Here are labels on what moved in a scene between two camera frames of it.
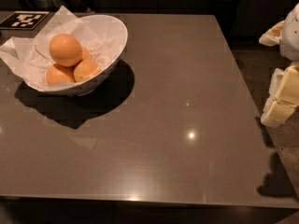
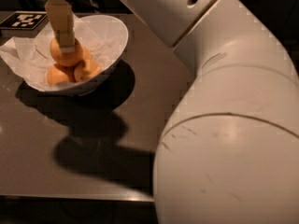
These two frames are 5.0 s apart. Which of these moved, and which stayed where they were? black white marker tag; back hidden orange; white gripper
Moved: white gripper
Stayed: back hidden orange; black white marker tag
